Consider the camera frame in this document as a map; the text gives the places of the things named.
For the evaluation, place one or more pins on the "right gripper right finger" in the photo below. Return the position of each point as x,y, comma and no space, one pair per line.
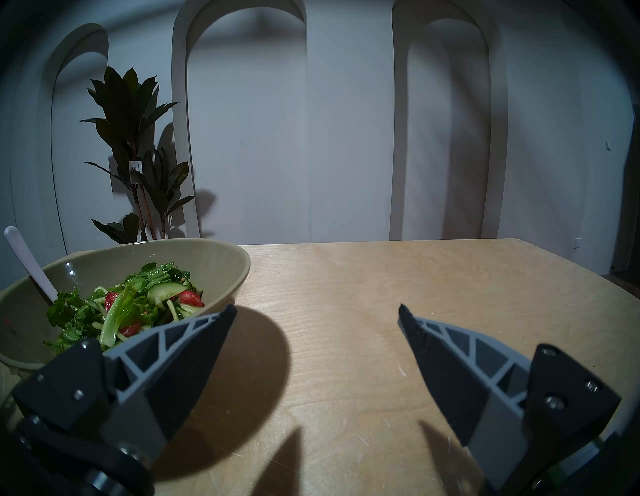
480,395

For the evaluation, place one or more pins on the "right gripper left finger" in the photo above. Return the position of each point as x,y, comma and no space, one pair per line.
150,370

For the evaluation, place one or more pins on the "mixed green salad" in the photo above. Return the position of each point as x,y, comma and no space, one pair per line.
125,310

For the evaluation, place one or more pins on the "beige green salad bowl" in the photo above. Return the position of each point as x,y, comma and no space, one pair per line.
215,265

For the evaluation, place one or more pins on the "pale pink white spoon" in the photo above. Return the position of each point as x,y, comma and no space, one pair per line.
30,262

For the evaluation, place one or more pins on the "white plant tag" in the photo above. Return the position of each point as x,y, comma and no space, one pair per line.
135,170

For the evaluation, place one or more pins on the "dark grey cabinet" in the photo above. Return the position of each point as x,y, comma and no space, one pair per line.
631,200

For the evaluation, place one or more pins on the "tall dark green potted plant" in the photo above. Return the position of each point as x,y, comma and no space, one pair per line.
127,115

